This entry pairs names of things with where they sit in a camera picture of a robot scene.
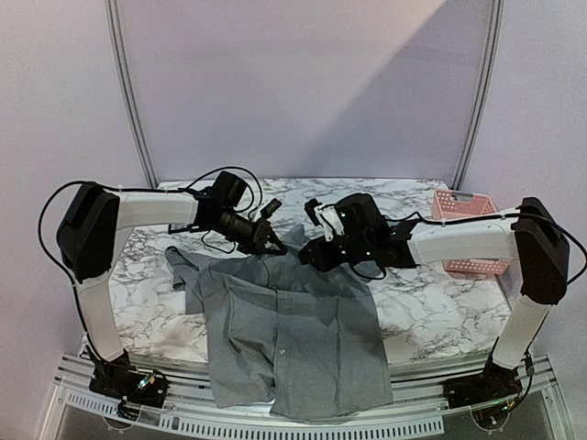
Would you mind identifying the aluminium front rail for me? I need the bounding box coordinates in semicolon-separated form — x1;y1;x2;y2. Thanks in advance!
39;355;578;439

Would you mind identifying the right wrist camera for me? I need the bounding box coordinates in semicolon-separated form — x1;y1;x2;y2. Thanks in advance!
305;199;345;241

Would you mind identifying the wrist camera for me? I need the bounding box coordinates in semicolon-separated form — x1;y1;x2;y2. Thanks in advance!
305;199;345;241
259;198;282;220

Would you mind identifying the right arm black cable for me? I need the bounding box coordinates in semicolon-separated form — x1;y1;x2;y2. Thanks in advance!
389;208;587;288

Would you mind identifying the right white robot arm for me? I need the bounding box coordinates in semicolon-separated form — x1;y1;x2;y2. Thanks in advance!
299;192;570;400

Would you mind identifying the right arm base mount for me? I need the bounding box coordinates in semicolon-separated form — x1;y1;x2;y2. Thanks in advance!
442;373;522;409

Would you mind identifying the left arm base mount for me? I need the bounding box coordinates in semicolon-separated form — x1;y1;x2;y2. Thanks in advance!
89;362;170;409

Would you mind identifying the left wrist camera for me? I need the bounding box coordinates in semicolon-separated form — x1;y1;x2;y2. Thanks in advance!
259;198;282;220

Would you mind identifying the wall aluminium post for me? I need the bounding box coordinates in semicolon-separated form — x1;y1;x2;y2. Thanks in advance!
450;0;504;191
105;0;159;188

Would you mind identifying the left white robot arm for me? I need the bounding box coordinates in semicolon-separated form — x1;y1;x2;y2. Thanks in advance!
57;172;287;398

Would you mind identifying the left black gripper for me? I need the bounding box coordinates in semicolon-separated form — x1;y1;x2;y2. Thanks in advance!
207;209;287;256

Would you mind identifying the right wall aluminium post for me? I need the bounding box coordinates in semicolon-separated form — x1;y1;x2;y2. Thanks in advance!
450;0;504;191

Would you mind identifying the pink plastic basket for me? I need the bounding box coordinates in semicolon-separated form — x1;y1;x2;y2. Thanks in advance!
431;189;511;280

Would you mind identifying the grey button shirt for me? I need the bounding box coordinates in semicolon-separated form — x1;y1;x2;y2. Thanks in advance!
165;225;393;420

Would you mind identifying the left wall aluminium post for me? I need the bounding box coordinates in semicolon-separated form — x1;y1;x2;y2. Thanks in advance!
105;0;159;188

